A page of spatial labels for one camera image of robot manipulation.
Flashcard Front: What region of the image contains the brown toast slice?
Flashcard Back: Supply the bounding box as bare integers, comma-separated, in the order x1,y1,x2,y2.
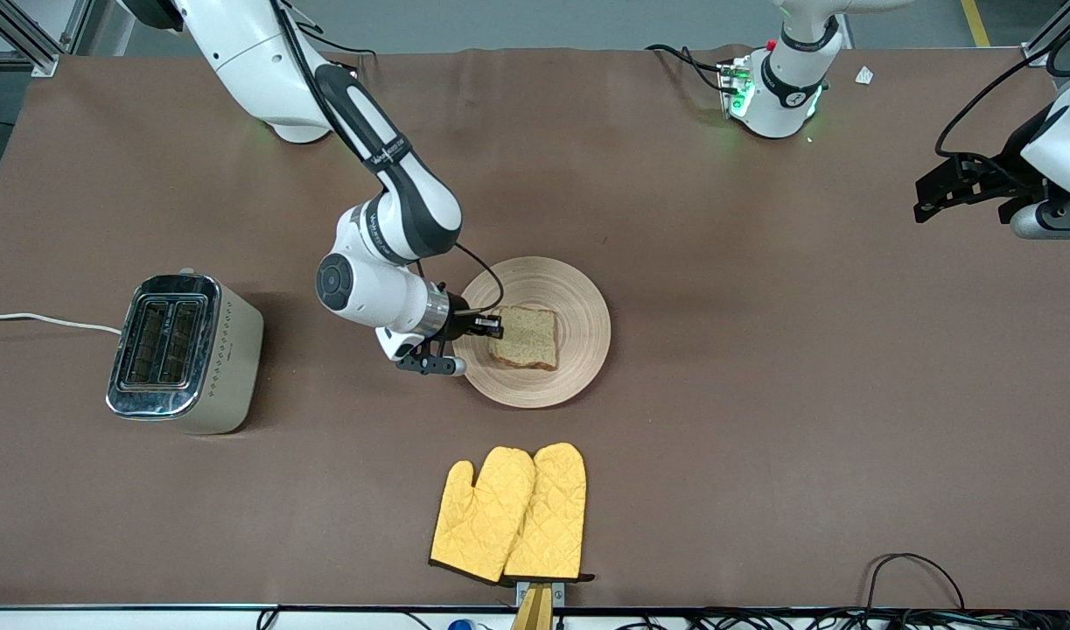
488,304,559,372

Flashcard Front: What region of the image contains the round wooden plate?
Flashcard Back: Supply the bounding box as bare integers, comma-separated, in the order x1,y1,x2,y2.
452,256,612,410

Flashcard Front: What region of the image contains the yellow quilted oven mitt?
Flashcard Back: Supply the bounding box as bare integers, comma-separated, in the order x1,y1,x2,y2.
429,446,536,585
503,442,595,585

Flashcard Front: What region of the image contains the beige chrome toaster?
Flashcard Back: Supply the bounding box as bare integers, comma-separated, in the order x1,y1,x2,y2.
106,269,265,436

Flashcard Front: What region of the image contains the brown table cover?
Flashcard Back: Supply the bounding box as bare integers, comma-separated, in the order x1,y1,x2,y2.
0,44,1070,611

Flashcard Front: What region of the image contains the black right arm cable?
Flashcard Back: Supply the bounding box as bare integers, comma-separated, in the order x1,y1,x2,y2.
270,0,506,316

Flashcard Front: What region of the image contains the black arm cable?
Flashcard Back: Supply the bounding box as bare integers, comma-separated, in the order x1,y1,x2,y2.
934,9,1070,176
270,0,506,316

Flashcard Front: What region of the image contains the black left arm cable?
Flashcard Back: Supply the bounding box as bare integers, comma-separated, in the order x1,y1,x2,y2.
934,9,1070,176

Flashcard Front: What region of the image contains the aluminium frame profile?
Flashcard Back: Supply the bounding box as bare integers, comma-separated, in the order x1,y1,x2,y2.
1025,0,1070,68
0,0,95,78

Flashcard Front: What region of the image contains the small metal bracket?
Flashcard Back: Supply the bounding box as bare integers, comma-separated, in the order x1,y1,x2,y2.
515,580,566,608

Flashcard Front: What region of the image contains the black base cable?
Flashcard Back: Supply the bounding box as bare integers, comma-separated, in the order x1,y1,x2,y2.
645,43,730,94

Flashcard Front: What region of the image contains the black looped cable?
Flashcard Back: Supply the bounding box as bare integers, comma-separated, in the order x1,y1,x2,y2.
864,553,967,613

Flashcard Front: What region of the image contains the black cable bundle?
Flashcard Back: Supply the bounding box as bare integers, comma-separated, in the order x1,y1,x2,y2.
618,607,1070,630

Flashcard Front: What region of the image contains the white toaster power cable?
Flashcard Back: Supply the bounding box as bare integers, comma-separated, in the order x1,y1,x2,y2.
0,312,122,337

